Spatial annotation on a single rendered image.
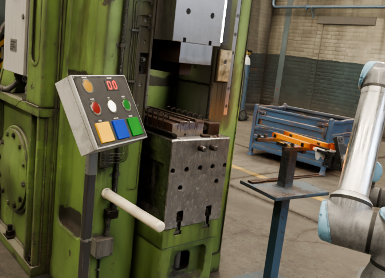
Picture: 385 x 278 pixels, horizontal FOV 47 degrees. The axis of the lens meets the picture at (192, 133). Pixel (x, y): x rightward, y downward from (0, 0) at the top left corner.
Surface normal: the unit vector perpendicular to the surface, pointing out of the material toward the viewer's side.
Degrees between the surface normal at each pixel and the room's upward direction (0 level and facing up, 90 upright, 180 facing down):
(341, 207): 61
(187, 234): 90
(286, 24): 90
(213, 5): 90
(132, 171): 90
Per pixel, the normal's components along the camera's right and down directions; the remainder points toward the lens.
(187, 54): 0.64, 0.21
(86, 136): -0.42, 0.12
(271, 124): -0.69, 0.04
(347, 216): -0.28, -0.40
